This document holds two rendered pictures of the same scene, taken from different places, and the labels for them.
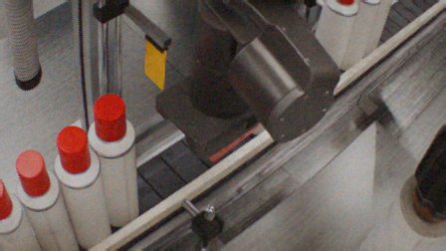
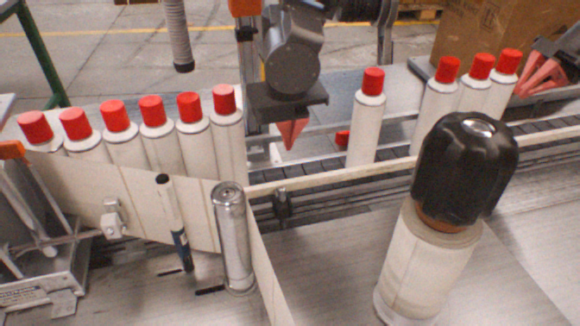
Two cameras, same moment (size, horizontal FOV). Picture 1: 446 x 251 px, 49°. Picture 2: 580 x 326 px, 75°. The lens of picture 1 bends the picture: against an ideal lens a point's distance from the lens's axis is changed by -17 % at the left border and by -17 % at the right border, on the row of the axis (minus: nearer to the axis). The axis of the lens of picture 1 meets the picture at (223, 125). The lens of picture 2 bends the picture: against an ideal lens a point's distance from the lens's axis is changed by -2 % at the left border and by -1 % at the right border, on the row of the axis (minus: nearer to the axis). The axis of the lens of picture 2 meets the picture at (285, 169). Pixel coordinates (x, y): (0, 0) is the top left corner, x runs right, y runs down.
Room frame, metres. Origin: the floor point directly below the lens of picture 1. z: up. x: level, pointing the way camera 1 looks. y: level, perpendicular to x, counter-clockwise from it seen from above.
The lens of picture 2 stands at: (-0.03, -0.25, 1.37)
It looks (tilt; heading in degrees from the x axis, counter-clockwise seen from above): 42 degrees down; 36
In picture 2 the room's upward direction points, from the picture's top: straight up
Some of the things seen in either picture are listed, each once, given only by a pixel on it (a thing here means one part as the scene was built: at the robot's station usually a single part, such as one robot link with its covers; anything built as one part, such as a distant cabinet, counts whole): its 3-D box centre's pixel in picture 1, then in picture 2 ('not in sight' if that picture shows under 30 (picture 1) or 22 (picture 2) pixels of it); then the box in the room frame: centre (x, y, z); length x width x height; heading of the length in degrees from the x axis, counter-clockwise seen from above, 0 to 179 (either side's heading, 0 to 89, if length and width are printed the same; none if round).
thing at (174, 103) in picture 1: (223, 79); (286, 78); (0.34, 0.01, 1.13); 0.10 x 0.07 x 0.07; 140
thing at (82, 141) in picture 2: not in sight; (96, 169); (0.15, 0.23, 0.98); 0.05 x 0.05 x 0.20
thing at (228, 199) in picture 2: not in sight; (234, 243); (0.18, -0.03, 0.97); 0.05 x 0.05 x 0.19
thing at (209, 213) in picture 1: (206, 230); (283, 213); (0.32, 0.00, 0.89); 0.03 x 0.03 x 0.12; 51
